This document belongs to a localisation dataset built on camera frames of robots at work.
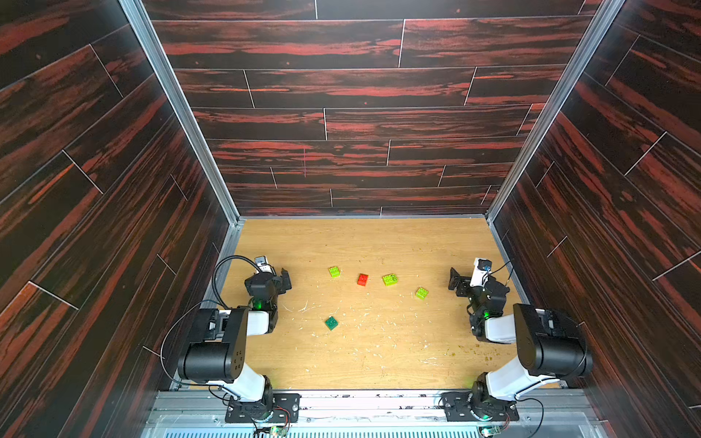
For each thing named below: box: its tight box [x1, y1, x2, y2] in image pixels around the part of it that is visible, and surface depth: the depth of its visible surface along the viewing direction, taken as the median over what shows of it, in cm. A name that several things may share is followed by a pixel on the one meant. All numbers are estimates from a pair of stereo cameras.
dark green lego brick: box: [324, 315, 339, 332], surface depth 90 cm
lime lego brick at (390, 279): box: [381, 272, 399, 287], surface depth 101 cm
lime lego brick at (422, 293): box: [415, 286, 430, 301], surface depth 98 cm
